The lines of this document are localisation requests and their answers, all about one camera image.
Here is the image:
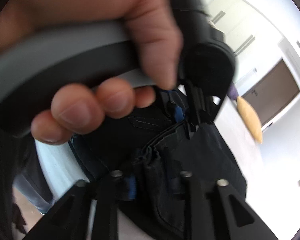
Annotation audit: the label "black denim pants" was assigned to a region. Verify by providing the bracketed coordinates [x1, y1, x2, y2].
[69, 89, 247, 239]

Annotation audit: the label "person's left hand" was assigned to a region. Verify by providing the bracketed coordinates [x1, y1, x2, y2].
[0, 0, 182, 145]

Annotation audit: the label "brown door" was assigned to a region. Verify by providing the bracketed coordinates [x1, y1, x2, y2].
[243, 60, 300, 126]

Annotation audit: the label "yellow pillow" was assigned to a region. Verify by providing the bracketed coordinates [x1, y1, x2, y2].
[237, 96, 263, 144]

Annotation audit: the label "purple pillow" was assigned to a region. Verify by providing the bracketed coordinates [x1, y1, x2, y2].
[227, 83, 239, 101]

